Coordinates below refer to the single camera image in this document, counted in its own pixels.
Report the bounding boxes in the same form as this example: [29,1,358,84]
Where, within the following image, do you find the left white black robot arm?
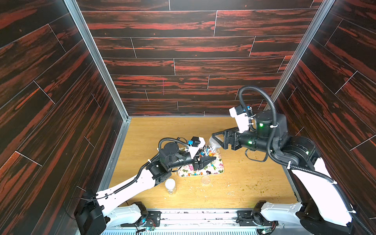
[74,138,216,235]

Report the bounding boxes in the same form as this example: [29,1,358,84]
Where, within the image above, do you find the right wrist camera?
[229,105,253,133]

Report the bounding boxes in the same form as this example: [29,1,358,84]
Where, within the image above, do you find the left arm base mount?
[120,211,162,228]

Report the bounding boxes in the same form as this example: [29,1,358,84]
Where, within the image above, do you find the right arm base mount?
[236,211,278,228]

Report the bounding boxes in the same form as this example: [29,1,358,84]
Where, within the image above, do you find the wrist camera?
[187,137,206,159]
[229,105,253,133]

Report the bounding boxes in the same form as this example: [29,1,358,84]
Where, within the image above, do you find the right black corrugated cable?
[237,86,374,235]

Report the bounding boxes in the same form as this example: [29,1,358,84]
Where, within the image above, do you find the floral pattern tray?
[177,150,224,177]

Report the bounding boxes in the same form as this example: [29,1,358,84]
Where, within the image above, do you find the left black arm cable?
[63,137,190,221]

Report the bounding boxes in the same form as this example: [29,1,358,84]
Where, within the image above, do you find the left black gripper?
[164,144,213,172]

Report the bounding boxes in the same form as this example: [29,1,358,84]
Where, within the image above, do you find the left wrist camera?
[187,137,206,159]

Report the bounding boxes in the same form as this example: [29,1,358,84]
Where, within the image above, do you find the clear candy jar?
[200,137,221,157]

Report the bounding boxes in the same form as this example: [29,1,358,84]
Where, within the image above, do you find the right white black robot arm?
[210,107,356,235]

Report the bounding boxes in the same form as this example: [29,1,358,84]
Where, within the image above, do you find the jar with white lid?
[165,179,176,194]

